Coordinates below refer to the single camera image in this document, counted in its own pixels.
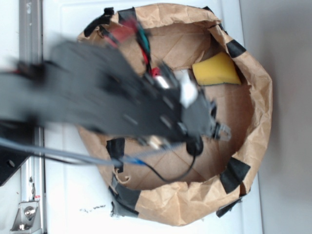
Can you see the brown paper bag bin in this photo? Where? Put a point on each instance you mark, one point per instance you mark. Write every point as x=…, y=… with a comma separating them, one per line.
x=173, y=189

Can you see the yellow sponge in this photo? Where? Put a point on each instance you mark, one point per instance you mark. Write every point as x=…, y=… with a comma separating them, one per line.
x=218, y=69

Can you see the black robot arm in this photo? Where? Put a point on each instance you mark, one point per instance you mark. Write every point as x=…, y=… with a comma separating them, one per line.
x=96, y=88

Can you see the metal corner bracket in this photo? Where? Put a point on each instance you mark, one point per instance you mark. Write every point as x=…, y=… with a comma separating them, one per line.
x=27, y=220

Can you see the aluminium rail profile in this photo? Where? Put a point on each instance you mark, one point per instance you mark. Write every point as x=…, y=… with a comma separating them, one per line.
x=32, y=171

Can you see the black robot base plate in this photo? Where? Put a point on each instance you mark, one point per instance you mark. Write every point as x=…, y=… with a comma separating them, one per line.
x=11, y=160

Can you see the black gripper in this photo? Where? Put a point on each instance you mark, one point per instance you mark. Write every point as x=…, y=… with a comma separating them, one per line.
x=197, y=114

